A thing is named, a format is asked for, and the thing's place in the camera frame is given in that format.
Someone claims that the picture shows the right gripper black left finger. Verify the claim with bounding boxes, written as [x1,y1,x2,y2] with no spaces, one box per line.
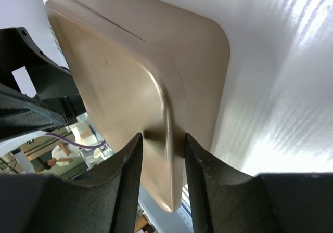
[1,133,143,232]

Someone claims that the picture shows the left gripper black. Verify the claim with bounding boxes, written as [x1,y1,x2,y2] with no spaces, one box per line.
[1,27,86,141]

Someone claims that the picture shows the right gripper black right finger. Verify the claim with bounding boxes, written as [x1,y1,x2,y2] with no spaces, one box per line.
[185,134,332,232]

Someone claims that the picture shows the gold tin lid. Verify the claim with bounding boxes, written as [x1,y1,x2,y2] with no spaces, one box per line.
[46,0,186,213]

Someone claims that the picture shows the gold chocolate tin box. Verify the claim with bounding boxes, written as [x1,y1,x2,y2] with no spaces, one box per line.
[70,0,230,149]

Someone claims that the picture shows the person in white shirt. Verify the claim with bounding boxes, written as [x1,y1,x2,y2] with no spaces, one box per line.
[43,143,78,170]

